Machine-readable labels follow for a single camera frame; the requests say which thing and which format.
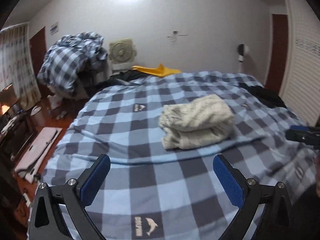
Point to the white plastic bag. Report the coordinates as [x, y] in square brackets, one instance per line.
[53, 101]

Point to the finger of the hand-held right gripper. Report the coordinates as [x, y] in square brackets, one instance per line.
[297, 137]
[298, 129]

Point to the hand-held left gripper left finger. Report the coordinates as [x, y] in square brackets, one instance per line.
[95, 180]

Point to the yellow cloth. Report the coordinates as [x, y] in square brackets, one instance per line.
[160, 70]

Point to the white louvered closet door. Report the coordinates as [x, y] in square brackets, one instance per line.
[300, 80]

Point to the blue grey checkered blanket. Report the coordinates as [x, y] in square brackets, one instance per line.
[150, 180]

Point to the computer monitor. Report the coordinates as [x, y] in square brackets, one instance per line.
[7, 100]

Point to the pile of checkered bedding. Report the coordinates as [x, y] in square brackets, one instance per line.
[65, 62]

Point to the wooden desk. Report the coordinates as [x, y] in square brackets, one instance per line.
[50, 120]

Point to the cream box fan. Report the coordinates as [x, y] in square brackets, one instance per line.
[122, 52]

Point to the small white wall fan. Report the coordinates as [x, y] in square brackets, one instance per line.
[242, 51]

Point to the wall sticker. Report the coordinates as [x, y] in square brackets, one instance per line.
[53, 28]

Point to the pink flat board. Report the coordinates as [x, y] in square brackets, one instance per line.
[37, 150]

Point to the brown wooden door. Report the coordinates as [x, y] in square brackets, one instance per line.
[276, 55]
[38, 55]

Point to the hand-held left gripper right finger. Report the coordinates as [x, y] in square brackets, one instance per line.
[228, 180]

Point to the patterned curtain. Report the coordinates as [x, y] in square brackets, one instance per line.
[17, 60]

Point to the dark grey cloth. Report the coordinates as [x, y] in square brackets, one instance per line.
[125, 76]

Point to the black cloth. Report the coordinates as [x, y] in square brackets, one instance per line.
[267, 95]

